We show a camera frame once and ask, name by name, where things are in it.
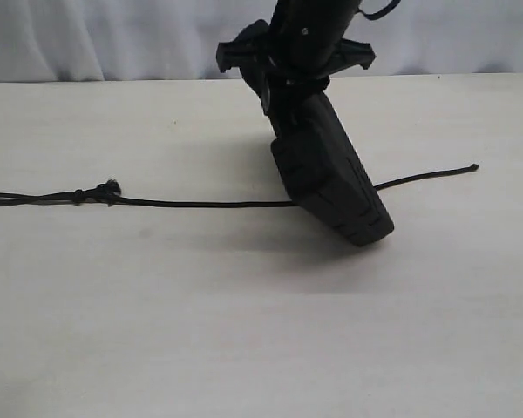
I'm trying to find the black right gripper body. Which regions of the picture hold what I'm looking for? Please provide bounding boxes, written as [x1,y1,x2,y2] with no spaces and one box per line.
[216,19,376,116]

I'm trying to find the black plastic case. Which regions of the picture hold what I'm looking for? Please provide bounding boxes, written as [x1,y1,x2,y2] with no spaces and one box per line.
[268,92,394,247]

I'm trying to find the black cord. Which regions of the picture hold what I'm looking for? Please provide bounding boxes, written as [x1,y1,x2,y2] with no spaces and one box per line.
[0,163,479,209]

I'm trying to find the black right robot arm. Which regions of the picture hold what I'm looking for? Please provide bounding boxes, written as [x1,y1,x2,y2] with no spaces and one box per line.
[215,1,376,113]

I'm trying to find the white curtain backdrop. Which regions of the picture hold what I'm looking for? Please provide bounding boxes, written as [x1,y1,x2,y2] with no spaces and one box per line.
[0,1,523,82]

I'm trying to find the black right arm cable loop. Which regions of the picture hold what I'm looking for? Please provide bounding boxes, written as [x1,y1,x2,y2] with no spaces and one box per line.
[357,0,402,21]

